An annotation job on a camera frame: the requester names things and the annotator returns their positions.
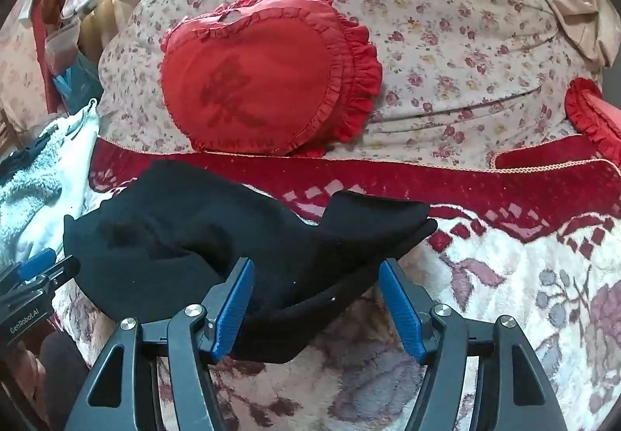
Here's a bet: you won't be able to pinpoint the white towel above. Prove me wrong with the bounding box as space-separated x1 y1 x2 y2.
0 111 100 267

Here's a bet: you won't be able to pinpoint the person's left forearm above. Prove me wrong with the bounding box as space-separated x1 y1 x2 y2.
39 334 92 431

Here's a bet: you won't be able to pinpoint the blue bag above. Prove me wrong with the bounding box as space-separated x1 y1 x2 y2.
51 55 102 111

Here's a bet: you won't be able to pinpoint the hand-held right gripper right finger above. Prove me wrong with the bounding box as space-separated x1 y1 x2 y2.
378 259 568 431

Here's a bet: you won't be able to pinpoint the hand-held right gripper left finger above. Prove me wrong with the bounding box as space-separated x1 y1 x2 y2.
61 257 256 431

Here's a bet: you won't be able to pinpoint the black pants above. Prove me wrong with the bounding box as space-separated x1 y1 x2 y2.
63 160 438 364

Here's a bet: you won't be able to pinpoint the beige cloth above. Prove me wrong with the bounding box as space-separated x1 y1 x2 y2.
521 0 612 68

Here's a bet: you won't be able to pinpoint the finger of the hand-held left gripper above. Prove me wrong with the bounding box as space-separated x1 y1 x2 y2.
14 249 57 281
45 256 81 288

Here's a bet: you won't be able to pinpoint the small red frilled pillow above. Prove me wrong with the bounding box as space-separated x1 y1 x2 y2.
565 78 621 165

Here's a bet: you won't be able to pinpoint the red and white plush blanket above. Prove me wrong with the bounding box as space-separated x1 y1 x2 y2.
49 137 621 431

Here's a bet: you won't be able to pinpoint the red heart-shaped frilled pillow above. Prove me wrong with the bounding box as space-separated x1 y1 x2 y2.
159 0 384 157

